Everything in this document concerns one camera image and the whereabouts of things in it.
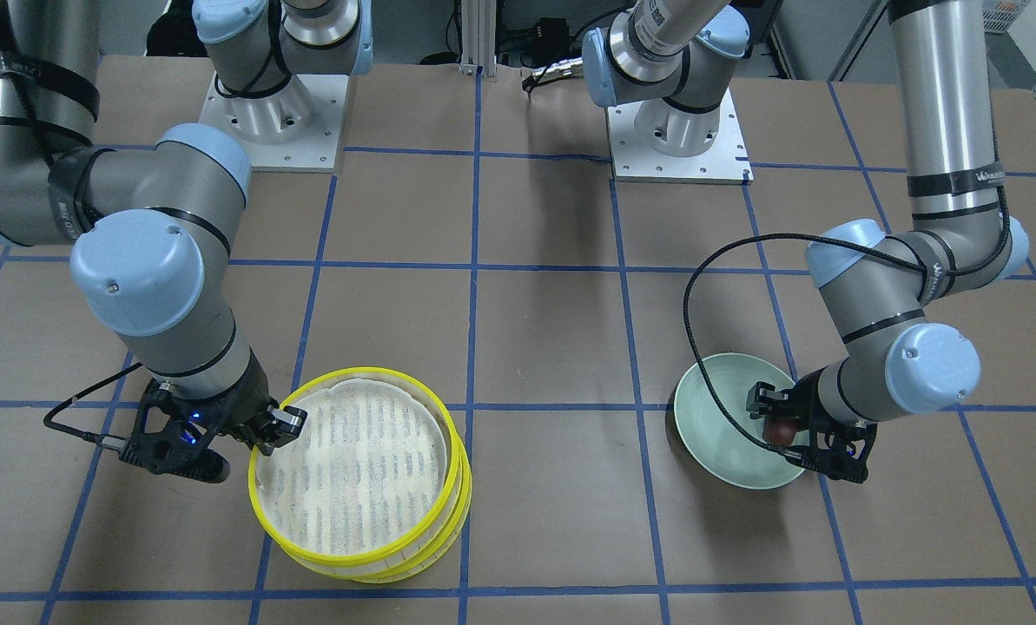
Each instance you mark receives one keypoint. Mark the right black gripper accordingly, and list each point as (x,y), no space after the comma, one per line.
(241,402)

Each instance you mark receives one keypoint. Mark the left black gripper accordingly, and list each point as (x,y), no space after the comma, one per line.
(802,400)

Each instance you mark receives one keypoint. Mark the brown bun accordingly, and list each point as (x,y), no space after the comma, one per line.
(780,431)

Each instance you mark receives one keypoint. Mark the yellow steamer basket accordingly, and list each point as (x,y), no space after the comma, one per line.
(424,549)
(367,469)

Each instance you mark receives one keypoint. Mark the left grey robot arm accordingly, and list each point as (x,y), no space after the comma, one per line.
(677,56)

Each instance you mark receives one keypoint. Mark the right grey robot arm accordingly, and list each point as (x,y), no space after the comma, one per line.
(151,233)

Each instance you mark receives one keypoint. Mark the light green plate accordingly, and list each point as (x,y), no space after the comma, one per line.
(715,443)

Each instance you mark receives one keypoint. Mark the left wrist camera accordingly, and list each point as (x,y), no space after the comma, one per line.
(840,451)

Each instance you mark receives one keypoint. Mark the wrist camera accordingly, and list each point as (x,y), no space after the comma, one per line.
(840,451)
(181,446)

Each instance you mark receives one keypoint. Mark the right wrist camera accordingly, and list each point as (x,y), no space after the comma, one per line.
(181,446)

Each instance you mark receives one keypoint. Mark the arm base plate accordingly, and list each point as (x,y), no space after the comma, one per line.
(295,131)
(653,142)

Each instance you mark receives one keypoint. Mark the aluminium frame post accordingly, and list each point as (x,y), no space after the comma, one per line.
(478,34)

